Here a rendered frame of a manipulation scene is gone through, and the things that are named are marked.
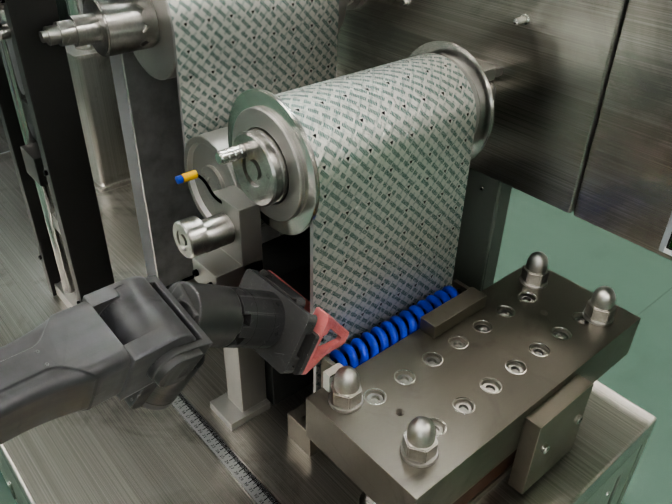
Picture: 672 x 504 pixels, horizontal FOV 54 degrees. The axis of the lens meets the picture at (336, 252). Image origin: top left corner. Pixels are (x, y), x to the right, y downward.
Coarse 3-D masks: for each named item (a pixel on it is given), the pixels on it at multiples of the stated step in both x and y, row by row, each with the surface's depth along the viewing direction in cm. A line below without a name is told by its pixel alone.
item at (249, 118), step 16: (256, 112) 62; (240, 128) 65; (272, 128) 61; (288, 144) 60; (288, 160) 61; (304, 176) 61; (288, 192) 63; (304, 192) 62; (272, 208) 66; (288, 208) 64
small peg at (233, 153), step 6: (240, 144) 63; (222, 150) 62; (228, 150) 62; (234, 150) 62; (240, 150) 63; (216, 156) 62; (222, 156) 62; (228, 156) 62; (234, 156) 62; (240, 156) 63; (222, 162) 62; (228, 162) 63
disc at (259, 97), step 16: (240, 96) 64; (256, 96) 62; (272, 96) 60; (240, 112) 65; (272, 112) 61; (288, 112) 59; (288, 128) 60; (304, 144) 59; (304, 160) 60; (304, 208) 63; (272, 224) 68; (288, 224) 66; (304, 224) 64
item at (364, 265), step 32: (416, 192) 72; (448, 192) 76; (352, 224) 67; (384, 224) 71; (416, 224) 75; (448, 224) 80; (320, 256) 66; (352, 256) 70; (384, 256) 74; (416, 256) 78; (448, 256) 83; (320, 288) 69; (352, 288) 72; (384, 288) 76; (416, 288) 81; (352, 320) 75; (384, 320) 80
